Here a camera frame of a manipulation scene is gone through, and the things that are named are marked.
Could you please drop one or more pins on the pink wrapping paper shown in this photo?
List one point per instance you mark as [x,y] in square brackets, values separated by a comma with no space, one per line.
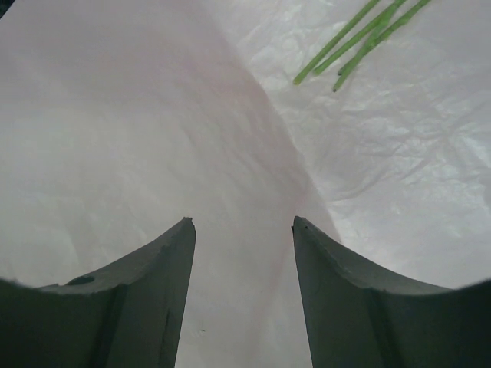
[119,118]

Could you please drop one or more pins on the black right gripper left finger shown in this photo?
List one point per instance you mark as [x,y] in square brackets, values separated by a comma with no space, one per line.
[128,313]

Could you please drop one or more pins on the pink flower bouquet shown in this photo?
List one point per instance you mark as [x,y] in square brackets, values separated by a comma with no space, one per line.
[379,29]

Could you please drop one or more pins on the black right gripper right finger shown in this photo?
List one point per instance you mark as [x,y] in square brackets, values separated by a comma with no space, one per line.
[360,314]

